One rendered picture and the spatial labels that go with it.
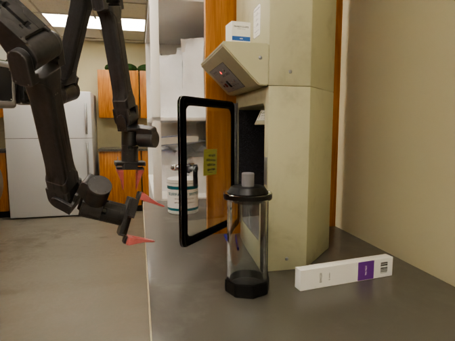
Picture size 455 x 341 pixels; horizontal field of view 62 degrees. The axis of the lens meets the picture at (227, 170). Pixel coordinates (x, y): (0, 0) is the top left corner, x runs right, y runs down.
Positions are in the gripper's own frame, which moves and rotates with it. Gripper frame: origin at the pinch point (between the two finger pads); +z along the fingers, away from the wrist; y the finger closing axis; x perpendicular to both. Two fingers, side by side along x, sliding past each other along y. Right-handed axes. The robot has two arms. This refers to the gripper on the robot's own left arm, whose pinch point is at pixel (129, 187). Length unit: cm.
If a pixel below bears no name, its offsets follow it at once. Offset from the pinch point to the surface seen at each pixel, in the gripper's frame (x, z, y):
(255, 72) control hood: -50, -36, 24
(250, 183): -60, -10, 19
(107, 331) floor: 105, 112, -2
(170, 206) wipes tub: 22.0, 12.2, 19.6
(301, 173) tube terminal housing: -52, -11, 37
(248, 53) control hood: -49, -40, 22
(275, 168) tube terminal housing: -51, -13, 30
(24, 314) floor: 150, 114, -56
